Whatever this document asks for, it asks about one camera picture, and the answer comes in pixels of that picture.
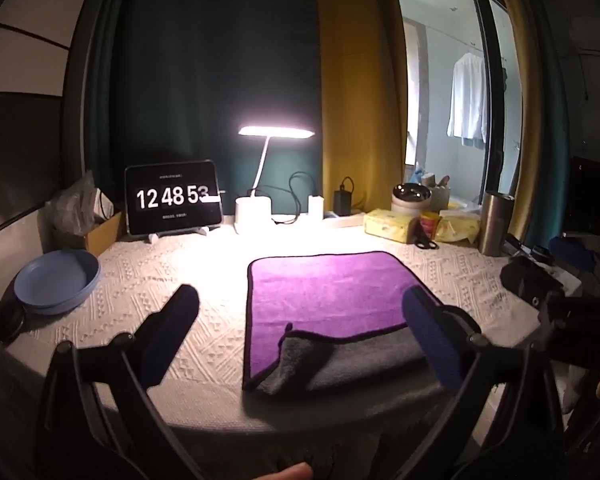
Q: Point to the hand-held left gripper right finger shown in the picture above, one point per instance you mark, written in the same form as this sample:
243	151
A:
430	332

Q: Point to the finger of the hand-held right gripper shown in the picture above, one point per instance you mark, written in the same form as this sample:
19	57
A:
525	277

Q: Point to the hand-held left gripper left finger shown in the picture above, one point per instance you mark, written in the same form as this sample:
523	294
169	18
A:
170	325

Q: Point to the purple and grey towel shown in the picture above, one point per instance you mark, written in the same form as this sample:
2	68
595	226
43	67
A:
330	290

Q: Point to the person's left hand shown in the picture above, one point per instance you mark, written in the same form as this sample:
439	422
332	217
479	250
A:
287	472

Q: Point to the blue object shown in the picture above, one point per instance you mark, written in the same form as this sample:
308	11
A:
572	251

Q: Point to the white textured tablecloth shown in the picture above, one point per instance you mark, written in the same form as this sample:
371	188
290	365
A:
130	280

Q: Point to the steel tumbler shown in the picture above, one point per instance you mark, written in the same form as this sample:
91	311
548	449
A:
495	225

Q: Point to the yellow plastic packet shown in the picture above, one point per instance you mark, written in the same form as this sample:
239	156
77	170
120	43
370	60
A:
460	227

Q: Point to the white tablet stand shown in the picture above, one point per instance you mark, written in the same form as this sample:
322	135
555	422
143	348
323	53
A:
152	238

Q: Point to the black scissors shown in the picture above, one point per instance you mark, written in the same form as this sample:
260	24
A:
424	242

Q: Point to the red and yellow snack packet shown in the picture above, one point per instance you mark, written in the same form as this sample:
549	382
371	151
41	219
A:
429	222

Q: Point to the cardboard box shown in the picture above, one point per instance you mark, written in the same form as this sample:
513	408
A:
102	235

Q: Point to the yellow tissue pack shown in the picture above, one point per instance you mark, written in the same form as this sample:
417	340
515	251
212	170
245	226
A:
387	224

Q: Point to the blue plastic bowl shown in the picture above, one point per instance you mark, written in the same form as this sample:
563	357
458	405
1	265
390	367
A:
55	280

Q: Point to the black tablet clock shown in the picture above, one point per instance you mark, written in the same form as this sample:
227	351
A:
172	197

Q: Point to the white desk lamp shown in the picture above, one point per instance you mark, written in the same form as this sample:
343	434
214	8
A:
252	215

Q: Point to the white power strip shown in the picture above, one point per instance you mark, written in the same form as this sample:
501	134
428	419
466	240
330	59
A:
345	220

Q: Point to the clear plastic bag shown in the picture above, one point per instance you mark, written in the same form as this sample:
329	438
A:
72	205

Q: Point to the black power adapter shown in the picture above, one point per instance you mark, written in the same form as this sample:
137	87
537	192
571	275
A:
343	199

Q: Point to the black round lid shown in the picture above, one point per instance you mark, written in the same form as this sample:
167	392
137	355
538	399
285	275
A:
7	322

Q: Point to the teal curtain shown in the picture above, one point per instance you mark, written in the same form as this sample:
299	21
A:
547	110

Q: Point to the white charger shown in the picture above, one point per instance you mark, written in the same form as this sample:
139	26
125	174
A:
315	206

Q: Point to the white hanging shirt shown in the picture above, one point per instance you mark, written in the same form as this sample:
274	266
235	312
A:
467	95

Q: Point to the yellow curtain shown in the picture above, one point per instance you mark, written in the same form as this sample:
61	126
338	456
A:
360	85

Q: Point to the dark green curtain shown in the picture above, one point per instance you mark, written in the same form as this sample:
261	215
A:
205	60

